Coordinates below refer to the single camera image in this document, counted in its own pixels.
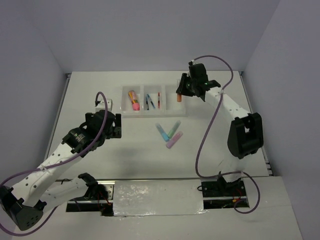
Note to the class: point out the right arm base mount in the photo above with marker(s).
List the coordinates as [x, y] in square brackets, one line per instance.
[219, 194]

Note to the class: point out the silver tape sheet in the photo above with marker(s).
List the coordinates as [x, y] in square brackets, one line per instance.
[157, 198]

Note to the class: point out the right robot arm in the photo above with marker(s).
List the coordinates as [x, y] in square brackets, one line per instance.
[245, 134]

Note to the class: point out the green highlighter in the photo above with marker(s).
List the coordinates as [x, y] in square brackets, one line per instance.
[174, 129]

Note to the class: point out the orange highlighter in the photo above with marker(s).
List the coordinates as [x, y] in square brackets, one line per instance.
[179, 98]

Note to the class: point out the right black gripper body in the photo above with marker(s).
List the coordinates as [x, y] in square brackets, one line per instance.
[193, 84]

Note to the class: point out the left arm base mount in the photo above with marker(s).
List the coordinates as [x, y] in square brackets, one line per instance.
[100, 201]

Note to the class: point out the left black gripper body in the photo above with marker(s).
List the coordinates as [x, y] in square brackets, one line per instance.
[107, 135]

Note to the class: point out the purple highlighter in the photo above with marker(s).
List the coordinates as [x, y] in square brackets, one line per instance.
[174, 139]

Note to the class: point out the blue pen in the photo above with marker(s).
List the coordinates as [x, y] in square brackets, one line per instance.
[147, 103]
[150, 100]

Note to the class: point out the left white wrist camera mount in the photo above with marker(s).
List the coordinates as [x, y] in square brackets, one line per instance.
[101, 105]

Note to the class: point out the white three-compartment tray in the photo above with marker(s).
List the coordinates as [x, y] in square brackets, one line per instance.
[169, 107]

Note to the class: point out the blue highlighter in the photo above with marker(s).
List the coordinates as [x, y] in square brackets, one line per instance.
[162, 132]

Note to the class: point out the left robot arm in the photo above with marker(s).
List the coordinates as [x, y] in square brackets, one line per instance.
[27, 201]

